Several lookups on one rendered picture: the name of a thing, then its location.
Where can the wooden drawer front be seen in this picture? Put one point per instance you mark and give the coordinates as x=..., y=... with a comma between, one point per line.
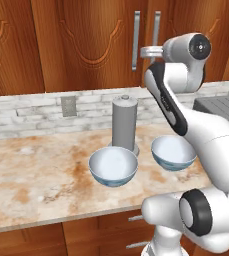
x=119, y=224
x=102, y=245

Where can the wooden base cabinet door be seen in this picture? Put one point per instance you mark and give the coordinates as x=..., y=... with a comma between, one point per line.
x=26, y=241

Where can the white bowl with blue underside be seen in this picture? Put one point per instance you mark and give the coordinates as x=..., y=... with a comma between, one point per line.
x=113, y=165
x=172, y=153

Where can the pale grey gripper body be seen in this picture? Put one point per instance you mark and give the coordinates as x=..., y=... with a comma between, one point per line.
x=151, y=52

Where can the dark grey hob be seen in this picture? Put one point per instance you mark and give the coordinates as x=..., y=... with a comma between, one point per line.
x=224, y=108

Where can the grey paper towel holder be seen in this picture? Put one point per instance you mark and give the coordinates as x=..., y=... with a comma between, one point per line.
x=124, y=123

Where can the grey wall outlet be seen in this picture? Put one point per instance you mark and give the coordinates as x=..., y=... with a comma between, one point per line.
x=68, y=106

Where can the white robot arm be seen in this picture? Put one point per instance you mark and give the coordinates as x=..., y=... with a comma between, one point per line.
x=212, y=146

